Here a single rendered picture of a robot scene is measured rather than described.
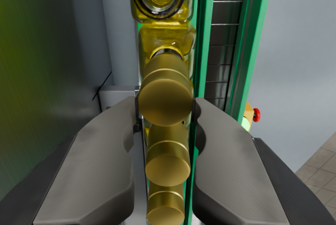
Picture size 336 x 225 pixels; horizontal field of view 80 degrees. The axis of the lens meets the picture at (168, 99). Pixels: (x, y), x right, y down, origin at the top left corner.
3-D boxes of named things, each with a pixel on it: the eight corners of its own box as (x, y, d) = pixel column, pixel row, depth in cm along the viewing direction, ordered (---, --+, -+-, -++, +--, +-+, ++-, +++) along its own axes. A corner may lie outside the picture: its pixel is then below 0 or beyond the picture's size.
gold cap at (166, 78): (142, 53, 15) (133, 76, 11) (190, 54, 15) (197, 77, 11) (144, 95, 17) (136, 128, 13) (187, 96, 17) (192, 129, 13)
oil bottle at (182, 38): (152, 7, 35) (132, 31, 16) (184, 8, 35) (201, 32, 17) (152, 40, 38) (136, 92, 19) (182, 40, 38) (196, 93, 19)
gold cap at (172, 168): (148, 117, 18) (142, 153, 14) (188, 118, 18) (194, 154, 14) (149, 148, 19) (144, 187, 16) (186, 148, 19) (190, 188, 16)
